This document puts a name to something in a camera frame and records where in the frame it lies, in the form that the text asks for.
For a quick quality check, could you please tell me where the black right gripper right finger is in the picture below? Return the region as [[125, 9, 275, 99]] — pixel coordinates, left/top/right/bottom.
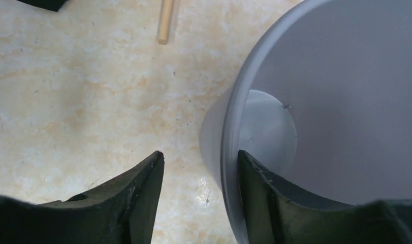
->
[[237, 150, 412, 243]]

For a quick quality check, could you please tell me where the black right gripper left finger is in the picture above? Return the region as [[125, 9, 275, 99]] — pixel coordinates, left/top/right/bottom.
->
[[0, 151, 165, 243]]

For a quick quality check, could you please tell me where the grey plastic trash bin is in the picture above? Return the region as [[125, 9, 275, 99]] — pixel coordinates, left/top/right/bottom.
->
[[200, 1, 412, 243]]

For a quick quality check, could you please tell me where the wooden clothes rack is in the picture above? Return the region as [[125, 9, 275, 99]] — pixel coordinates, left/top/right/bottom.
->
[[157, 0, 174, 45]]

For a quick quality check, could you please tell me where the black t-shirt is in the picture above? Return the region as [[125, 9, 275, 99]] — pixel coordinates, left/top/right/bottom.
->
[[17, 0, 68, 12]]

